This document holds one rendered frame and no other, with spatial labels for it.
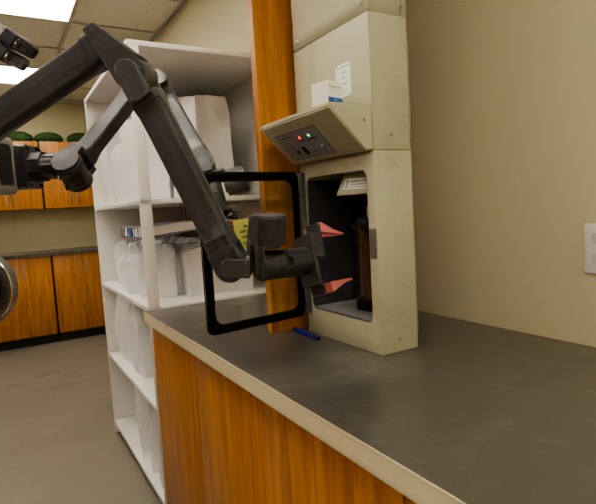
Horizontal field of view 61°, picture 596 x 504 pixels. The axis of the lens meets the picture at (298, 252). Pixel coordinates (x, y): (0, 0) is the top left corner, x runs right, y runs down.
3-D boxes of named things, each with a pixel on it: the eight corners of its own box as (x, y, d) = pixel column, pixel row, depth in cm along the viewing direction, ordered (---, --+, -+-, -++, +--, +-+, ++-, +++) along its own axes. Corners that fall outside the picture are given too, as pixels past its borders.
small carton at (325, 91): (326, 113, 119) (325, 87, 118) (343, 109, 115) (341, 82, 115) (312, 111, 115) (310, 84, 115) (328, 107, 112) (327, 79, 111)
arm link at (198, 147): (154, 99, 162) (144, 72, 153) (171, 93, 163) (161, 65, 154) (204, 192, 142) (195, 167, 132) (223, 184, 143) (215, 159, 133)
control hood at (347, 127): (299, 164, 139) (297, 128, 138) (374, 149, 111) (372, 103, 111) (262, 165, 133) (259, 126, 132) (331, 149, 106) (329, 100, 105)
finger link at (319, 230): (349, 219, 103) (310, 222, 99) (355, 253, 102) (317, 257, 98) (331, 227, 109) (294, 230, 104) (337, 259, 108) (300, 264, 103)
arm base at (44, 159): (39, 189, 148) (35, 147, 147) (66, 187, 148) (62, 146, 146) (22, 188, 139) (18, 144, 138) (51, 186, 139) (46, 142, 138)
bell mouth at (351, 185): (375, 194, 142) (374, 174, 141) (420, 190, 126) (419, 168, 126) (323, 197, 133) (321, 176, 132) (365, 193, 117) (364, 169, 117)
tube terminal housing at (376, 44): (376, 316, 156) (365, 62, 149) (458, 336, 128) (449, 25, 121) (308, 330, 143) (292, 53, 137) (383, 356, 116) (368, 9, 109)
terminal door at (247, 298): (305, 315, 141) (297, 171, 137) (208, 337, 122) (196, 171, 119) (304, 314, 142) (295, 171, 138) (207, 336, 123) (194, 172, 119)
